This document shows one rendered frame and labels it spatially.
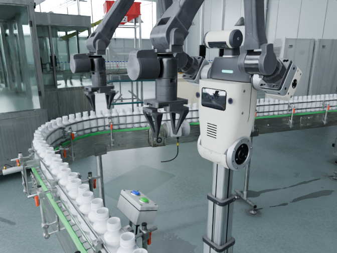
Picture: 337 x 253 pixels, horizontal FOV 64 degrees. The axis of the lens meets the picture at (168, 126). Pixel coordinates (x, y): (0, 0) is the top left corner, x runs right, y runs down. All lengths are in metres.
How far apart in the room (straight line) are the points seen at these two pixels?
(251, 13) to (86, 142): 1.60
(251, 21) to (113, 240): 0.77
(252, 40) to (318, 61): 6.26
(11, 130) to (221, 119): 3.05
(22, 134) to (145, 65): 3.29
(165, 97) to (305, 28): 13.28
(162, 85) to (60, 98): 5.20
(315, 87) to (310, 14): 7.00
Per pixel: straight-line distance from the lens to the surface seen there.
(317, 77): 7.22
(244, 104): 1.13
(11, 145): 3.85
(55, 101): 5.81
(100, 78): 1.07
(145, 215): 0.97
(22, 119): 3.79
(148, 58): 0.64
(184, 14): 0.69
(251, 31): 0.93
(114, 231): 0.80
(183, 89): 4.78
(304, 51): 6.84
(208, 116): 1.19
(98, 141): 2.21
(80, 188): 0.99
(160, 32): 0.67
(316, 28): 13.64
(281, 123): 2.96
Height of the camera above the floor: 1.62
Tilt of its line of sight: 16 degrees down
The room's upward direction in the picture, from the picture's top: straight up
